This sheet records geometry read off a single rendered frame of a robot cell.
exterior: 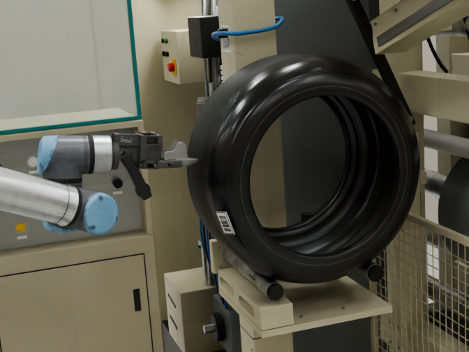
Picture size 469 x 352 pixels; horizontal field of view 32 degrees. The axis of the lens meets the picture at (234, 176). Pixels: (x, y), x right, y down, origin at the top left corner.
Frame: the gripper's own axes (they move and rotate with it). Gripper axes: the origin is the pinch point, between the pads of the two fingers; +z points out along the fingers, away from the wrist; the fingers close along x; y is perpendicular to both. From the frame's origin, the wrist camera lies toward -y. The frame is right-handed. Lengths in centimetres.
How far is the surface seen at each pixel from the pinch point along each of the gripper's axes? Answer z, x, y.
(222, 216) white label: 5.0, -10.1, -11.3
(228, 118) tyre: 6.1, -7.9, 12.0
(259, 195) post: 28.6, 27.5, -14.4
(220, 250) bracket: 16.5, 25.1, -29.6
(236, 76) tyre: 12.7, 6.7, 21.0
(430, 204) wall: 234, 258, -71
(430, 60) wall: 224, 257, 21
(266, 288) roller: 18.1, -8.0, -30.3
